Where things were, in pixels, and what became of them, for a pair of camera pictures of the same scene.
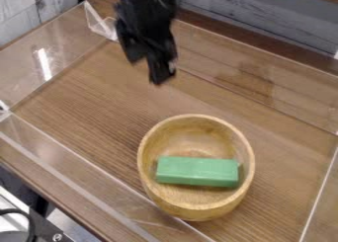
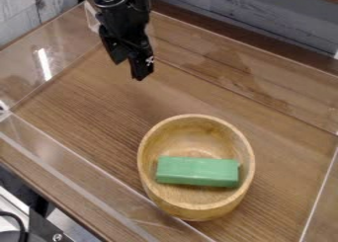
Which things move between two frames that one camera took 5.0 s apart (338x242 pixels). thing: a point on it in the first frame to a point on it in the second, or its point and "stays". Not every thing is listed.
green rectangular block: x=197 y=171 stays
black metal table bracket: x=47 y=231 stays
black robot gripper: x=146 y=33 to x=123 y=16
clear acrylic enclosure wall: x=221 y=156 stays
